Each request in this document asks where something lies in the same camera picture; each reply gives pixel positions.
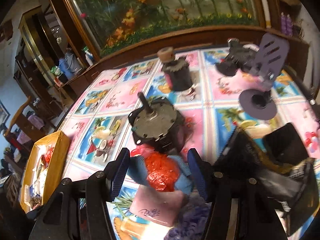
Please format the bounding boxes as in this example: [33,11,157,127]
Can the blue knitted item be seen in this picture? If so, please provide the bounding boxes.
[127,152,194,195]

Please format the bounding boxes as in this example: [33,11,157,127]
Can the red mesh bag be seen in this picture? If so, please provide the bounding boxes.
[145,152,180,192]

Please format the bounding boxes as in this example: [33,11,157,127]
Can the pink soft pack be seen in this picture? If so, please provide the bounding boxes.
[130,185,185,227]

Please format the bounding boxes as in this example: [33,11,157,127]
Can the blue printed plastic bag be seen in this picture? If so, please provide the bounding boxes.
[164,198,211,240]

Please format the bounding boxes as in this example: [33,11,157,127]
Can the black snack packet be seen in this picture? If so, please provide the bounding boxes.
[216,127,319,236]

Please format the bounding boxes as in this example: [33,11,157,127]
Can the black motor with shaft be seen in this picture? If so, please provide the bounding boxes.
[128,92,185,153]

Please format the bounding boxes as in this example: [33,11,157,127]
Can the yellow cardboard box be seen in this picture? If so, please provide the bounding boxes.
[20,131,70,213]

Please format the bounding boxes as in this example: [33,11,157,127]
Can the black phone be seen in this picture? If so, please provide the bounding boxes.
[263,122,309,165]

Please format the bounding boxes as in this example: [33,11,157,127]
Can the purple phone stand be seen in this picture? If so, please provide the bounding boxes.
[239,33,289,120]

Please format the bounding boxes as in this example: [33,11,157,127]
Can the wooden chair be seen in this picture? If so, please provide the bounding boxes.
[3,96,46,142]

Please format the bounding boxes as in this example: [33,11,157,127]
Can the black cylinder with gear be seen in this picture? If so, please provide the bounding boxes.
[162,56,193,92]

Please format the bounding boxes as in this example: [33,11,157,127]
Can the black gadget on table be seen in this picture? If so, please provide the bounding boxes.
[215,38,259,77]

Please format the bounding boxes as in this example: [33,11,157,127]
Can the wooden spool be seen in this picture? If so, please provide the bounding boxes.
[157,47,175,64]

